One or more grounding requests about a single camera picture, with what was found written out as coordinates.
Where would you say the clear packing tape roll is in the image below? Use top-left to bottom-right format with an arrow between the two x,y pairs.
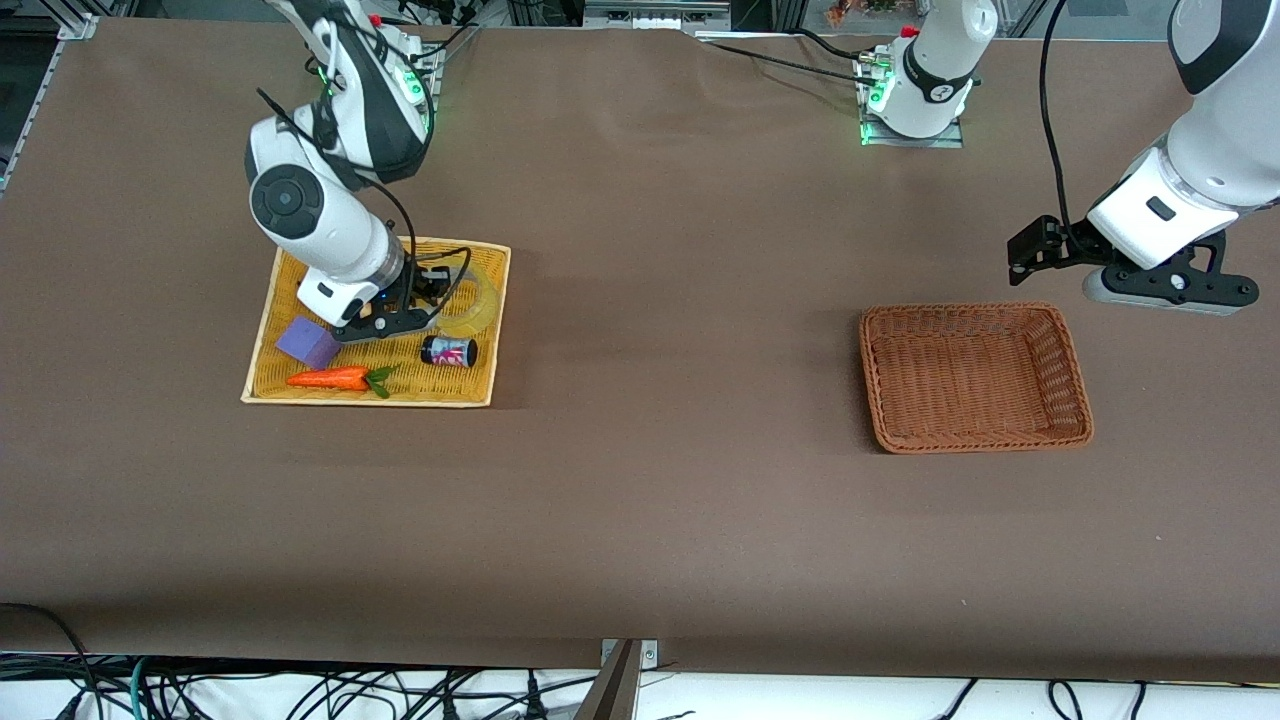
435,262 -> 502,338

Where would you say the small blue printed can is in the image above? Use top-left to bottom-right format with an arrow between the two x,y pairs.
420,337 -> 479,369

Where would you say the yellow wicker basket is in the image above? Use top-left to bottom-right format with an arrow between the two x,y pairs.
241,236 -> 512,408

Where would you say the purple foam cube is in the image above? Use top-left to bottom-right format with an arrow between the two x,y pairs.
275,317 -> 343,371

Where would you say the orange toy carrot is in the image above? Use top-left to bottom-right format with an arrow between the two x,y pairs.
286,365 -> 399,400

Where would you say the brown wicker basket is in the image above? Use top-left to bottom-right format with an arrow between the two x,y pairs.
859,302 -> 1095,455

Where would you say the grey metal equipment box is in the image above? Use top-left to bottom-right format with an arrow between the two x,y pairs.
583,0 -> 733,31

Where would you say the dark metal support bar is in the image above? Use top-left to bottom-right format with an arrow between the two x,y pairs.
575,640 -> 643,720

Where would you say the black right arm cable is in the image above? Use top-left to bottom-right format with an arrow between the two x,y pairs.
256,88 -> 473,321

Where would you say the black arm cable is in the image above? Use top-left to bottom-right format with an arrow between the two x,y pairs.
1038,0 -> 1101,256
256,88 -> 473,321

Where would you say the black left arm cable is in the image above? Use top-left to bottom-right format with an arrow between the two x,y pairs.
1038,0 -> 1101,256

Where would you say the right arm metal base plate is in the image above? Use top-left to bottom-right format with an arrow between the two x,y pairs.
398,40 -> 443,133

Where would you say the short black table cable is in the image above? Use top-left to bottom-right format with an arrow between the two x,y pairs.
795,28 -> 866,59

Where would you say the long black table cable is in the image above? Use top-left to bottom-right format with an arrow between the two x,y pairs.
695,36 -> 881,87

